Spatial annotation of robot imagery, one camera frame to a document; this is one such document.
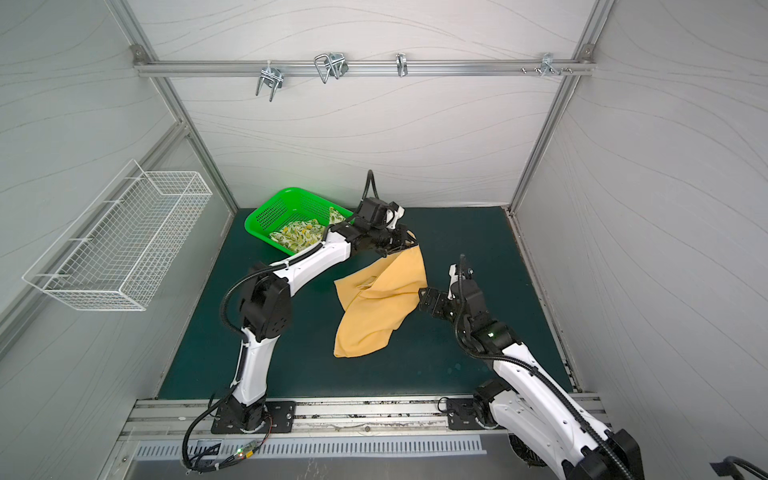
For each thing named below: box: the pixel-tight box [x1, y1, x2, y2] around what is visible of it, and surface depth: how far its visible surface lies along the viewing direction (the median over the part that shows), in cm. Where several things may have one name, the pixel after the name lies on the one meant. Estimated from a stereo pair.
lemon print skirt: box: [269, 207, 346, 252], surface depth 109 cm
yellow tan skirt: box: [334, 244, 428, 358], surface depth 90 cm
